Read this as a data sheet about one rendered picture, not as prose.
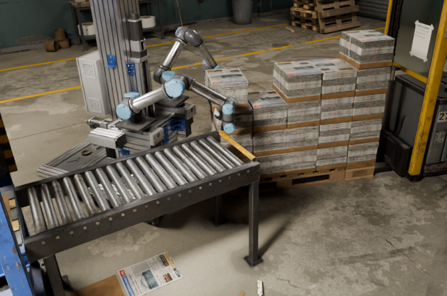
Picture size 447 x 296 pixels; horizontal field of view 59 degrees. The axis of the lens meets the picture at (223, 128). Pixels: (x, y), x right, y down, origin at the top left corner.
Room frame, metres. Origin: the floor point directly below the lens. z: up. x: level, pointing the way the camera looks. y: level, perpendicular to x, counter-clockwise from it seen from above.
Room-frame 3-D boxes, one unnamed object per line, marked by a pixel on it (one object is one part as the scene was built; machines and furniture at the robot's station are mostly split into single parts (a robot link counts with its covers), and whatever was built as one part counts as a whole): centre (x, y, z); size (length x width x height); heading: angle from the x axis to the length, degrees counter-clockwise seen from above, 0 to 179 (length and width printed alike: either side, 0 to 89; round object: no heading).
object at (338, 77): (3.19, -0.92, 0.95); 0.38 x 0.29 x 0.23; 11
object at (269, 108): (3.11, -0.49, 0.42); 1.17 x 0.39 x 0.83; 100
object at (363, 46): (3.24, -1.21, 0.65); 0.39 x 0.30 x 1.29; 10
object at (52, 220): (1.75, 0.96, 0.77); 0.47 x 0.05 x 0.05; 29
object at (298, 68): (3.14, -0.63, 1.06); 0.37 x 0.29 x 0.01; 11
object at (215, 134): (2.22, 0.62, 0.74); 1.34 x 0.05 x 0.12; 119
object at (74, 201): (1.81, 0.85, 0.77); 0.47 x 0.05 x 0.05; 29
